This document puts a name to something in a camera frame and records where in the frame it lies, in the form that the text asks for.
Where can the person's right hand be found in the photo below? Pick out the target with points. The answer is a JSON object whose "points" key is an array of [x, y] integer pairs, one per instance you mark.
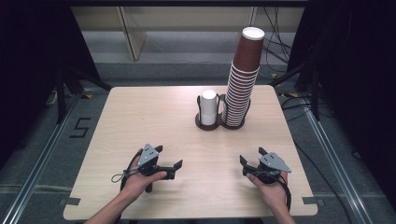
{"points": [[274, 194]]}

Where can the aluminium floor rail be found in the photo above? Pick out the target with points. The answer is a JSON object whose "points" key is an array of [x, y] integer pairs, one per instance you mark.
{"points": [[37, 174], [339, 177]]}

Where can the dark brown double cup holder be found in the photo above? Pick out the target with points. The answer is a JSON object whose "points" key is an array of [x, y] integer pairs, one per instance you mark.
{"points": [[205, 127]]}

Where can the person's left hand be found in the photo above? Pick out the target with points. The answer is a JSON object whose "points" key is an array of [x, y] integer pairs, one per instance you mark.
{"points": [[137, 185]]}

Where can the black tape floor numeral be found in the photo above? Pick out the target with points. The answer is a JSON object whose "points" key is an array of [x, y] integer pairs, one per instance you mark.
{"points": [[80, 127]]}

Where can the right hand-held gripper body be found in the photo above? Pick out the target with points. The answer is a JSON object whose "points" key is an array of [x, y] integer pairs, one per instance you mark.
{"points": [[274, 161]]}

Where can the black metal stand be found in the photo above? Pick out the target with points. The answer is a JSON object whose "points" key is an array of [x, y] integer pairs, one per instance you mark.
{"points": [[314, 90], [60, 93]]}

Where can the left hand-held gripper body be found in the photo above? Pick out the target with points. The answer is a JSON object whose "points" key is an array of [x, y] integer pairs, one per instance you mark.
{"points": [[148, 155]]}

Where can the stack of brown cups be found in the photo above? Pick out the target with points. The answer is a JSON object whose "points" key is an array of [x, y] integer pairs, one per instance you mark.
{"points": [[238, 99]]}

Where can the dark curtain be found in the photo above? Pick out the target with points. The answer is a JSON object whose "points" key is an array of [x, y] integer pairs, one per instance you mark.
{"points": [[28, 62], [358, 62]]}

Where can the brown white-lined paper cup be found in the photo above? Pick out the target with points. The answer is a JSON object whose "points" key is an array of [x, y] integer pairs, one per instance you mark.
{"points": [[247, 53]]}

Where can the grey tape strip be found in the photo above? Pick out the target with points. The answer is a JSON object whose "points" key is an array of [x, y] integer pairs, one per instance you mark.
{"points": [[313, 201], [70, 201]]}

